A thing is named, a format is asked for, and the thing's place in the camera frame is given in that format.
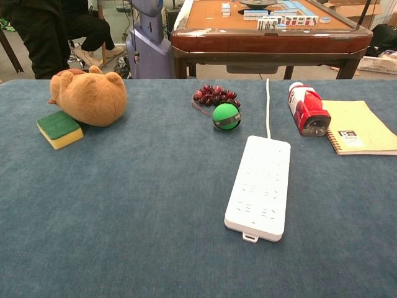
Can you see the purple robot base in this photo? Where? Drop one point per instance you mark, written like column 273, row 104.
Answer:
column 150, row 40

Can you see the white power strip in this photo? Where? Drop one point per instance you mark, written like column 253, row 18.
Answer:
column 263, row 186

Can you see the green ball with black band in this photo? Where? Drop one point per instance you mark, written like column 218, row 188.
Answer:
column 225, row 117

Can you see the dark red grape bunch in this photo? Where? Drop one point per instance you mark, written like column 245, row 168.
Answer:
column 214, row 94

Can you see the blue table cloth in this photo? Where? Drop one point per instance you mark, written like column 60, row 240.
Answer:
column 124, row 201

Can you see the red labelled drink bottle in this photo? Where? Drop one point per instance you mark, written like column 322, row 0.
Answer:
column 307, row 108

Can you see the brown plush bear toy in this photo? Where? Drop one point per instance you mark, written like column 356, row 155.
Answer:
column 93, row 99

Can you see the wooden mahjong table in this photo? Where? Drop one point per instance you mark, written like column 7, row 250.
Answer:
column 270, row 40

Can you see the green and yellow sponge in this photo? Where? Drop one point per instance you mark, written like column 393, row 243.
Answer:
column 59, row 128

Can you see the wooden stool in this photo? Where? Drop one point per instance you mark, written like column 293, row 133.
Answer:
column 93, row 46

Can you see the row of mahjong tiles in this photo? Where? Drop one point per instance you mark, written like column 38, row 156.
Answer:
column 287, row 21

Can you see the yellow spiral notebook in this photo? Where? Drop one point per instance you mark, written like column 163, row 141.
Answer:
column 359, row 127

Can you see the person in black clothes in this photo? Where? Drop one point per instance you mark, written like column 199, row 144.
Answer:
column 46, row 31

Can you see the white plastic basket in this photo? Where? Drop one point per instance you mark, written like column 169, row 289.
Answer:
column 379, row 64

